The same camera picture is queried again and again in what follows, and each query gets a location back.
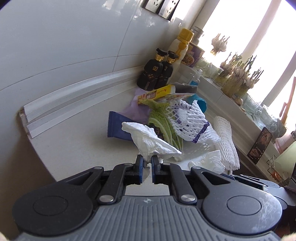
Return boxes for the hanging garlic bunch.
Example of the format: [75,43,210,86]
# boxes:
[211,34,229,55]

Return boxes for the purple food box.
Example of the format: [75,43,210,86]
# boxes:
[181,43,205,68]

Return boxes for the left black sauce bottle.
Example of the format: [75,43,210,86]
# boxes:
[137,48,167,91]

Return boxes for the hand sanitizer bottle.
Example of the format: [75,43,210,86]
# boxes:
[188,69,203,86]

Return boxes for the white foam net purple band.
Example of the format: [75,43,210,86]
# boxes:
[166,100,220,145]

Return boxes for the green cabbage leaf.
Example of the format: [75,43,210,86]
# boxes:
[139,99,183,152]

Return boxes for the yellow cardboard box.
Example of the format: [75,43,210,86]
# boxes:
[137,84,176,104]

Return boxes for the blue plastic cup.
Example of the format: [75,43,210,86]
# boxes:
[187,94,207,113]

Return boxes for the lilac plastic bag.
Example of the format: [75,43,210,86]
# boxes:
[119,87,151,124]

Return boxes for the white bottle yellow cap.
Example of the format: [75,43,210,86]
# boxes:
[169,28,194,82]

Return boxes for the right black sauce bottle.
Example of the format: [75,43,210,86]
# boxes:
[154,51,178,89]

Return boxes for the small white tissue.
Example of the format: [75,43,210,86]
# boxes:
[188,150,226,174]

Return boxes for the black sauce bottle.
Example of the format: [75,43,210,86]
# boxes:
[137,48,167,91]
[154,51,178,89]

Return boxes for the clear glass jar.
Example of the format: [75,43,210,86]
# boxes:
[242,94,287,139]

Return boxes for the sprouting garlic pots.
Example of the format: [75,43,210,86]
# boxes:
[214,53,264,98]

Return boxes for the blue noodle wrapper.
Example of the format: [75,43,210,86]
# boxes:
[107,111,134,142]

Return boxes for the wall power sockets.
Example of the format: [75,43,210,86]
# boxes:
[142,0,180,22]

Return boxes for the white foam net sleeve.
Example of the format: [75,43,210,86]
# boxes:
[213,116,240,172]

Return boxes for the dark picture card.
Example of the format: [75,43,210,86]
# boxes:
[247,127,273,164]

